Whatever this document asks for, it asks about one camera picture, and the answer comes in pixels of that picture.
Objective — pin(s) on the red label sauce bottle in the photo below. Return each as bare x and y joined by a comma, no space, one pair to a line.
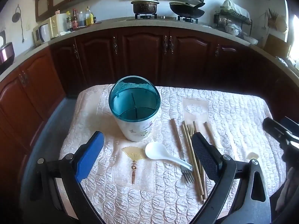
75,19

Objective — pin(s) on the crumpled plastic bag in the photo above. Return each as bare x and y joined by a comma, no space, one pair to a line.
233,29

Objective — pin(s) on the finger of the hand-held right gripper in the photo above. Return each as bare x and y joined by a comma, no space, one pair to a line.
271,126
289,123

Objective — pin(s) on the white ceramic spoon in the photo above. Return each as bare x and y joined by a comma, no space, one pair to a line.
155,150

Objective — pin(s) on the dark sauce bottle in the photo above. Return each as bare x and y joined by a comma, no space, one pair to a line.
82,19

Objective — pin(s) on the green glass bottle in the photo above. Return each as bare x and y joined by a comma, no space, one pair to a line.
69,22

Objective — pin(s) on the bundle of bamboo chopsticks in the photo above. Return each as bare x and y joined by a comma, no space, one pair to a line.
186,129

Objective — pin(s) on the yellow cooking oil bottle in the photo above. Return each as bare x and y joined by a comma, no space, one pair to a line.
89,17

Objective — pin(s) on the gas stove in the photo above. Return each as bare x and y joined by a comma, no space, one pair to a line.
161,17

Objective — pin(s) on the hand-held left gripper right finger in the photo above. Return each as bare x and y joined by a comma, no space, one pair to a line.
205,158

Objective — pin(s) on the wall chopstick holder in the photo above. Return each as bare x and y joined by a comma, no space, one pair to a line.
272,18

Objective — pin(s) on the wooden cutting board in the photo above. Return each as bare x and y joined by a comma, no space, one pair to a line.
276,45

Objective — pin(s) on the black wok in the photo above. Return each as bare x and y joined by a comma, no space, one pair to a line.
186,10

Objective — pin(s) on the dark cooking pot with lid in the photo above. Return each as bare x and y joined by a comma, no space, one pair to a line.
144,5

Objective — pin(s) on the rice cooker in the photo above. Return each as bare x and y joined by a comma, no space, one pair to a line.
5,53

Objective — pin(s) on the white cloth cover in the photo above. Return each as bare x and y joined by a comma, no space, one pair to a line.
236,8

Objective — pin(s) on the cream quilted tablecloth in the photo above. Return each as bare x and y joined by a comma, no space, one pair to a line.
130,203

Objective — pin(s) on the teal rimmed white utensil holder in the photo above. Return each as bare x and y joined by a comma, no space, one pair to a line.
137,128

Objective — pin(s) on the dark wooden base cabinets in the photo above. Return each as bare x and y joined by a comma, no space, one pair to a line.
140,53

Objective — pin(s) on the cream microwave oven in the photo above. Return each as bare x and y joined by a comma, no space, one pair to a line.
53,25

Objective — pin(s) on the speckled kitchen countertop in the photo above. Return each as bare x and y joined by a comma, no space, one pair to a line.
112,24

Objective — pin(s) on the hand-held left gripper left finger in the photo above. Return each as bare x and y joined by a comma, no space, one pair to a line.
91,155

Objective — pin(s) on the dark round hanging utensil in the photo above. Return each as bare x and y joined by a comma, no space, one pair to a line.
16,16

